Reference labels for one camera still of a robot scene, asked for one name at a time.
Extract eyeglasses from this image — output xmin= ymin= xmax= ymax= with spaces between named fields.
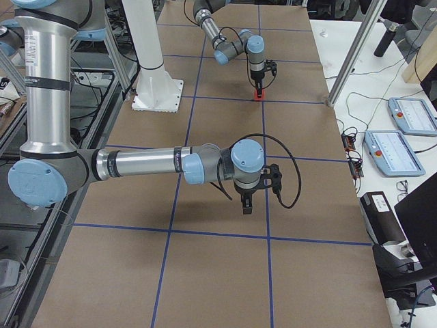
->
xmin=396 ymin=180 xmax=409 ymax=202

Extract black bottle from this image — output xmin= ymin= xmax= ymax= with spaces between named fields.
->
xmin=373 ymin=22 xmax=399 ymax=57

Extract white central pedestal column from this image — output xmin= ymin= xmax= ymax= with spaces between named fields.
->
xmin=124 ymin=1 xmax=184 ymax=113

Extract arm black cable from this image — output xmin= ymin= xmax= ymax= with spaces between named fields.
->
xmin=183 ymin=0 xmax=251 ymax=52
xmin=211 ymin=133 xmax=304 ymax=209

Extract black power adapter box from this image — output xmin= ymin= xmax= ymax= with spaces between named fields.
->
xmin=360 ymin=191 xmax=406 ymax=245

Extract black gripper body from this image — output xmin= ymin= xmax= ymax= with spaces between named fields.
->
xmin=250 ymin=70 xmax=265 ymax=81
xmin=234 ymin=184 xmax=263 ymax=199

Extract far blue teach pendant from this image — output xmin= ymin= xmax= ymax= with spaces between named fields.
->
xmin=389 ymin=98 xmax=436 ymax=137

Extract blue teach pendant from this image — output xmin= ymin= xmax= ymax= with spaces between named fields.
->
xmin=389 ymin=98 xmax=436 ymax=137
xmin=364 ymin=130 xmax=425 ymax=177

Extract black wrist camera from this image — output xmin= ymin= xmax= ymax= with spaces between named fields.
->
xmin=260 ymin=163 xmax=282 ymax=200
xmin=264 ymin=59 xmax=277 ymax=77

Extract near blue teach pendant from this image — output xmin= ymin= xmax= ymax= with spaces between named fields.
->
xmin=364 ymin=130 xmax=425 ymax=177

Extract aluminium frame post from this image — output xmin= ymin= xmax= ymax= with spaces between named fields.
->
xmin=326 ymin=0 xmax=387 ymax=107

